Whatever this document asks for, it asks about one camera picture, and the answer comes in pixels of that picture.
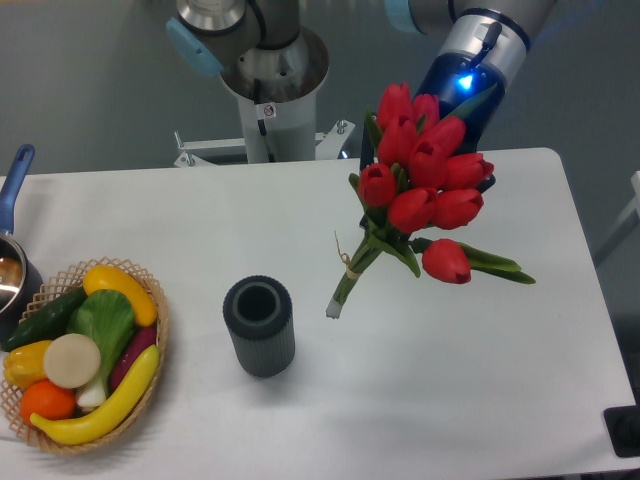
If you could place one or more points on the red tulip bouquet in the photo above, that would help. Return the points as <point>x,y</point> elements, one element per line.
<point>421,179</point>

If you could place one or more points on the purple sweet potato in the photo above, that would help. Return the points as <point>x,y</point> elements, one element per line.
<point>141,340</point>

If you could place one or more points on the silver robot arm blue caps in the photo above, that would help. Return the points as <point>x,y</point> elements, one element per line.
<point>274,56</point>

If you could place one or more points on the grey ribbed vase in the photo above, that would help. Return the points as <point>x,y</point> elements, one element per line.
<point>258,313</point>

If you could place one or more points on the black box at table edge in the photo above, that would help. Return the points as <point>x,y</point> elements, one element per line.
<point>623,428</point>

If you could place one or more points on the dark green cucumber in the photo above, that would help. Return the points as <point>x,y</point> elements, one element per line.
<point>47,323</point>

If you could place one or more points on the yellow squash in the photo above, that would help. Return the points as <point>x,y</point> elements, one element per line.
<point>106,277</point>

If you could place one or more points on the yellow banana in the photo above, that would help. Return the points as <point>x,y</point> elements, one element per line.
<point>112,412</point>

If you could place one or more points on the blue handled steel pot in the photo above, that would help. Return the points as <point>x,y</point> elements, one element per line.
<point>20,280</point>

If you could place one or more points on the beige round disc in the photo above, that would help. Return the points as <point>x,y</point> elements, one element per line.
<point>71,361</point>

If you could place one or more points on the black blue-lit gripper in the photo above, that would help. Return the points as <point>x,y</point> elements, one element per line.
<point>474,92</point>

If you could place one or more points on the orange fruit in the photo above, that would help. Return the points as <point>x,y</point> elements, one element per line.
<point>48,400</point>

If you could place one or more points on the white frame at right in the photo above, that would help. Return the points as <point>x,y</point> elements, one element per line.
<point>624,224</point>

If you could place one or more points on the yellow bell pepper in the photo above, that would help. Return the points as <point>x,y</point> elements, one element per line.
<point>24,365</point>

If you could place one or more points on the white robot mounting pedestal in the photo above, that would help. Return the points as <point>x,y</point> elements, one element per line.
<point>272,132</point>

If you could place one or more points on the woven wicker basket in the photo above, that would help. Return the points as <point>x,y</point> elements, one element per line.
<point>63,283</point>

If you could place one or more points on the green leafy bok choy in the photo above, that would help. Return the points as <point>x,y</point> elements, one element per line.
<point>107,318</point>

